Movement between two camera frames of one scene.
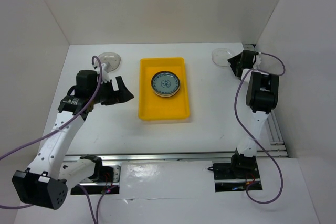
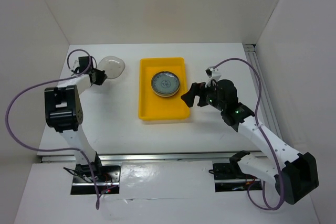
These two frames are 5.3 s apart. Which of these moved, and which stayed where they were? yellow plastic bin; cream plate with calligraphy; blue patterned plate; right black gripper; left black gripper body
Moved: left black gripper body; right black gripper
Stayed: cream plate with calligraphy; yellow plastic bin; blue patterned plate
